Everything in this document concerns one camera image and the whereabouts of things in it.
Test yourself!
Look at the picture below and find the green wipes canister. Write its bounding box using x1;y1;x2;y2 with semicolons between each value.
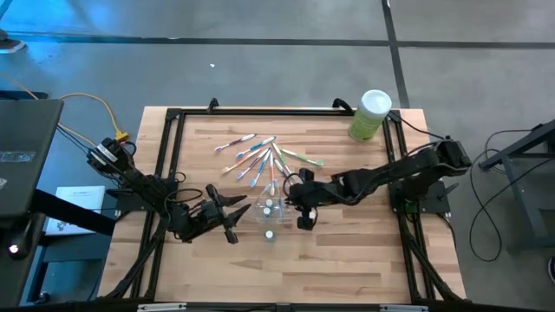
348;88;393;143

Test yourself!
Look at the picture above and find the yellow cable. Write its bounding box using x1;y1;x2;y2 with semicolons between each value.
0;72;99;148
58;92;130;144

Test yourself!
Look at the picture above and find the dark grey monitor panel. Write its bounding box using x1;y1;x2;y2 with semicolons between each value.
0;98;65;218

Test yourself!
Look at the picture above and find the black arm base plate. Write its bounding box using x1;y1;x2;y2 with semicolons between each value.
388;178;460;216
115;175;180;212

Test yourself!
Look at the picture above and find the black aluminium table frame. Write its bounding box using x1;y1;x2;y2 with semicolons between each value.
97;97;468;304

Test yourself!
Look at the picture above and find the black support beam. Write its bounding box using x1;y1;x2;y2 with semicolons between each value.
29;189;117;237

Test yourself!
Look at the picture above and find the silver bracket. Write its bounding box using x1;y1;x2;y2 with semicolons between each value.
137;302;187;312
380;304;429;312

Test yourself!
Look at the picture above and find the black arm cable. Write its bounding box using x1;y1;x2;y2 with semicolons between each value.
396;114;447;140

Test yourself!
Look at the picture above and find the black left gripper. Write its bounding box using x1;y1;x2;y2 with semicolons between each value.
177;184;252;245

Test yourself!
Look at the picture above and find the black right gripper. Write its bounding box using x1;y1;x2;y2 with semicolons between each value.
286;167;346;231

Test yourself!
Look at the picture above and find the black floor cable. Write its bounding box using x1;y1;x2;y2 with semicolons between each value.
467;128;555;263

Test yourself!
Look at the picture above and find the white booklet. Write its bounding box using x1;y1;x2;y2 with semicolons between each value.
44;185;108;237

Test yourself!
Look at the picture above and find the black desk frame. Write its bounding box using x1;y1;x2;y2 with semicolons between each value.
478;118;555;255

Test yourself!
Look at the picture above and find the round floor stand base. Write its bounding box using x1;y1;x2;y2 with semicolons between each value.
0;28;28;55

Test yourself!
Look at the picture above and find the black stand with indicator light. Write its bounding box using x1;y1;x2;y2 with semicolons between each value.
0;211;47;307

